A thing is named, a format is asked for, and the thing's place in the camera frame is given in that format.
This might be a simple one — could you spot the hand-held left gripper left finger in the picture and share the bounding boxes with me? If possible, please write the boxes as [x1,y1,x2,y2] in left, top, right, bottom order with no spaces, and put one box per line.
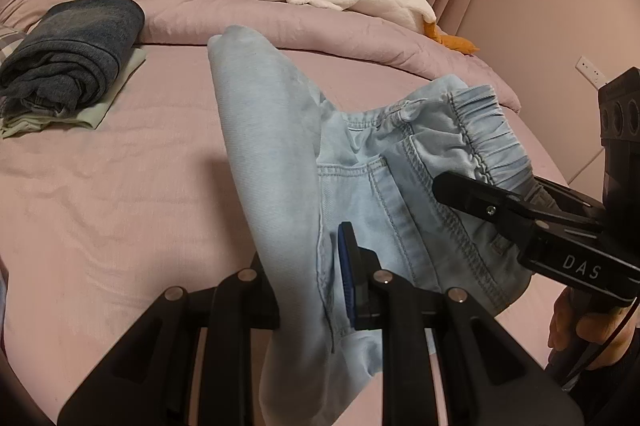
[57,253,281,426]

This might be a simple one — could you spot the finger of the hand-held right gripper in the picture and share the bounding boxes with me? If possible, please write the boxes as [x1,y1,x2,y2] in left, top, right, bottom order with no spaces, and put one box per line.
[431,171,605,253]
[531,177,607,210]

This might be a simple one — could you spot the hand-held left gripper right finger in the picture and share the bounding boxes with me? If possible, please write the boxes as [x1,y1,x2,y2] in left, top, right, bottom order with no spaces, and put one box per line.
[337,222,586,426]

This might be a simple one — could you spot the light blue strawberry pants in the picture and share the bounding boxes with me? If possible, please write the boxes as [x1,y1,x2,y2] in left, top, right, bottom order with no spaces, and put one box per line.
[206,24,556,426]

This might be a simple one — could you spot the person's right forearm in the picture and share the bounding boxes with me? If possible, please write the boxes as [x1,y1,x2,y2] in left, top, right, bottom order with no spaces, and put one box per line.
[542,351,640,412]

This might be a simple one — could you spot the person's right hand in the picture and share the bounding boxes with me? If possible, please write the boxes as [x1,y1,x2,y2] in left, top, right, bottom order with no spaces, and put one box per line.
[547,288,640,369]

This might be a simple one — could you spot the pink bed sheet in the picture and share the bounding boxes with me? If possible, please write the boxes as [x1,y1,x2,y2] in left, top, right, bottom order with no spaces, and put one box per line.
[0,40,571,426]

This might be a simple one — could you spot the folded light green cloth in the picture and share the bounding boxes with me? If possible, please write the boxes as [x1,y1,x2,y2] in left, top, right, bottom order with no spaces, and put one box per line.
[0,46,147,141]

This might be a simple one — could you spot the pink duvet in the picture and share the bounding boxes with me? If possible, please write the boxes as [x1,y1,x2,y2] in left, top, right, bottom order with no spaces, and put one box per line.
[0,0,521,114]

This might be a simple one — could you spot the folded dark blue jeans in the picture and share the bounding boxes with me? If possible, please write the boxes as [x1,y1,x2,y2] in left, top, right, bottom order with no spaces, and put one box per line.
[0,0,146,119]

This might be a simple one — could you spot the plaid pillow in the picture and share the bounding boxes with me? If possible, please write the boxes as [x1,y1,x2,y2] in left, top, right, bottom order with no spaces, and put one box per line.
[0,23,23,61]

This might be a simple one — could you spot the black cable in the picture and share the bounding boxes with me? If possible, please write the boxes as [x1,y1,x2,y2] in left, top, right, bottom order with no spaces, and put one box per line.
[560,298,638,389]

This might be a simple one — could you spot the white wall socket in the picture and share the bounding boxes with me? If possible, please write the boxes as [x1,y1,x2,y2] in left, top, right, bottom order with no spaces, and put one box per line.
[575,54,608,87]

